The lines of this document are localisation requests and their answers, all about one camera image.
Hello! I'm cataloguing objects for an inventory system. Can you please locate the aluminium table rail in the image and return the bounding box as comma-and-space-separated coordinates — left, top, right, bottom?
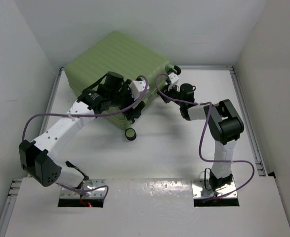
230, 67, 276, 179
0, 66, 64, 237

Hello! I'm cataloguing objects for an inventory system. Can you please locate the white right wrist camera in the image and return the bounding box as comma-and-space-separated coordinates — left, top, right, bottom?
166, 73, 180, 91

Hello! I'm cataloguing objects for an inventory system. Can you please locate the light green suitcase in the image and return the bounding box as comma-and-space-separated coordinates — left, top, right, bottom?
64, 31, 181, 141

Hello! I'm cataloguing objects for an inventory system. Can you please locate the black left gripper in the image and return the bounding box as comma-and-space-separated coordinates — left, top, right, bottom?
109, 79, 144, 119

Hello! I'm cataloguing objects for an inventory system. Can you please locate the metal base plate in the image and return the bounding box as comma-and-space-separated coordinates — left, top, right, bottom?
60, 179, 108, 200
191, 179, 238, 200

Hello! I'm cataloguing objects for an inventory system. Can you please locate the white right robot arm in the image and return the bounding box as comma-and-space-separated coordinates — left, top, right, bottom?
158, 83, 244, 191

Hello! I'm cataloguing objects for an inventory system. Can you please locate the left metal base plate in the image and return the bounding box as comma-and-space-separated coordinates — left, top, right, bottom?
60, 179, 108, 200

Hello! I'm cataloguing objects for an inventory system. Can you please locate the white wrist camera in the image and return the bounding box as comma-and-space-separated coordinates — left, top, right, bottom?
129, 80, 149, 100
166, 73, 180, 91

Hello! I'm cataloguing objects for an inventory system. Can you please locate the left aluminium table rail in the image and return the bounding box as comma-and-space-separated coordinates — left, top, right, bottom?
0, 66, 64, 237

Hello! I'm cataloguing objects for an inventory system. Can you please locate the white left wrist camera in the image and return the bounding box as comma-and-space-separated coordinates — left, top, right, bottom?
129, 80, 149, 100

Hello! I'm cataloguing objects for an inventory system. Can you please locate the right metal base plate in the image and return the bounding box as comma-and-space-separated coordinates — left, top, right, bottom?
191, 179, 238, 200

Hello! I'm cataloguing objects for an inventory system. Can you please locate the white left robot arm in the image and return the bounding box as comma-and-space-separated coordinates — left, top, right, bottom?
19, 72, 149, 194

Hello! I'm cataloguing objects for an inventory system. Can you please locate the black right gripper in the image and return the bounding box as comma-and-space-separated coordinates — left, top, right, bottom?
159, 81, 185, 107

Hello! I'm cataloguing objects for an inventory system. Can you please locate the right aluminium table rail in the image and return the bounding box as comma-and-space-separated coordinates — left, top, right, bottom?
230, 67, 276, 179

